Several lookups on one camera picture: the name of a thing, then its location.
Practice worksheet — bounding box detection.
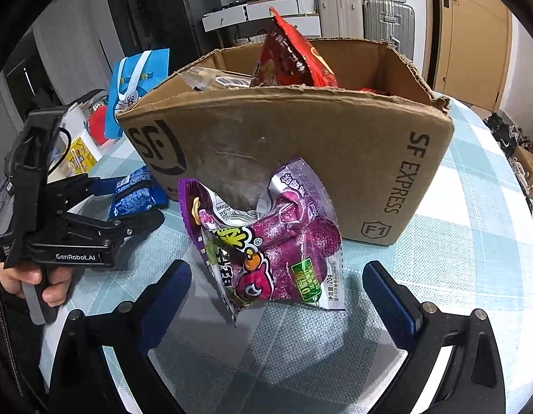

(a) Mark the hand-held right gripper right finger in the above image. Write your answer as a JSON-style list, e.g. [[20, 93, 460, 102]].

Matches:
[[362, 261, 506, 414]]

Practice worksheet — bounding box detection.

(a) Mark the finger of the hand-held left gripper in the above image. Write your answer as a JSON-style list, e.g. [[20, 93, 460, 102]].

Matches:
[[61, 208, 166, 247], [44, 175, 131, 215]]

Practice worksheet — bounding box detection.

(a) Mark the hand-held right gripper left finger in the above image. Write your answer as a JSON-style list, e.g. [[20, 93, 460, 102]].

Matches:
[[48, 259, 193, 414]]

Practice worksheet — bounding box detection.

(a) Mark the blue snack packet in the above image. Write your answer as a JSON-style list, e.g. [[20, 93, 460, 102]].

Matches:
[[110, 166, 169, 219]]

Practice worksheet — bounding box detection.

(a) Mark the purple candy bag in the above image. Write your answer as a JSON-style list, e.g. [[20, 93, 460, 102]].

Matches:
[[179, 157, 347, 328]]

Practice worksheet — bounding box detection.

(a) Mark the brown cardboard box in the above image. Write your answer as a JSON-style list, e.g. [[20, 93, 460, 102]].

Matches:
[[116, 37, 456, 247]]

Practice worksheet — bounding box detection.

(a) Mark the person's left hand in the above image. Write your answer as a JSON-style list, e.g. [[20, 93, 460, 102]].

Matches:
[[0, 265, 76, 308]]

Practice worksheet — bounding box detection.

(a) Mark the teal checked tablecloth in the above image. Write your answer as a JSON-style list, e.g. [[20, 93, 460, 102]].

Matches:
[[33, 95, 533, 414]]

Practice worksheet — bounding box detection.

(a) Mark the red plastic object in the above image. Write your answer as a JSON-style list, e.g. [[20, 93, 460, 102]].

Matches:
[[89, 106, 109, 145]]

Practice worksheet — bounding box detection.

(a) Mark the white plastic jug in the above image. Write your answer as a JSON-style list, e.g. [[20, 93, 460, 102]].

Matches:
[[61, 103, 92, 139]]

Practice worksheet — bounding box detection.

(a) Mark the blue cartoon gift bag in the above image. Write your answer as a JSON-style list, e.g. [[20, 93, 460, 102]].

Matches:
[[106, 48, 170, 139]]

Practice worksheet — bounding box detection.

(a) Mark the person's dark clothing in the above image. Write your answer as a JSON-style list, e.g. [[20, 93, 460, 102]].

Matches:
[[0, 263, 49, 414]]

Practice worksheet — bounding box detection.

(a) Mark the clear wrapped packet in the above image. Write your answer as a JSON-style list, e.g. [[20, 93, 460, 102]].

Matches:
[[180, 67, 251, 92]]

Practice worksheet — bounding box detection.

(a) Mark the black refrigerator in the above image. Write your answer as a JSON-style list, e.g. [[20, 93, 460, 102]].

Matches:
[[103, 0, 224, 78]]

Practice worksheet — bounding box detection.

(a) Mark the small cardboard box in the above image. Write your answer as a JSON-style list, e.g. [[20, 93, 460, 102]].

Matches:
[[512, 144, 533, 174]]

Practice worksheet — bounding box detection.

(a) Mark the pile of shoes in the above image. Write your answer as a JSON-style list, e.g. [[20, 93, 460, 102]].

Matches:
[[482, 112, 533, 173]]

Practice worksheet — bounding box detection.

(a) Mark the dark red snack bag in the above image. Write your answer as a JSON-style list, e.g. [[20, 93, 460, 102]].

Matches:
[[249, 6, 340, 89]]

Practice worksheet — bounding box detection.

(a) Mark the white drawer cabinet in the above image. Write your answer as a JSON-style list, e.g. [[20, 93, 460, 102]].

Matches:
[[202, 0, 323, 37]]

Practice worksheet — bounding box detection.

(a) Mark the wooden door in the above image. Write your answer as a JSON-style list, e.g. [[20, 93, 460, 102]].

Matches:
[[424, 0, 513, 113]]

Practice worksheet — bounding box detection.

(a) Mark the silver suitcase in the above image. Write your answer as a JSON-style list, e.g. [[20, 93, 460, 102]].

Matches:
[[364, 0, 415, 63]]

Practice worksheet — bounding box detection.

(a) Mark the beige suitcase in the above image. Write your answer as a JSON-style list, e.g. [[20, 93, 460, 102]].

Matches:
[[317, 0, 366, 39]]

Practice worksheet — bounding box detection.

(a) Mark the black cable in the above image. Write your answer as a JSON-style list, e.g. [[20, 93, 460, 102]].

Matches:
[[51, 127, 74, 174]]

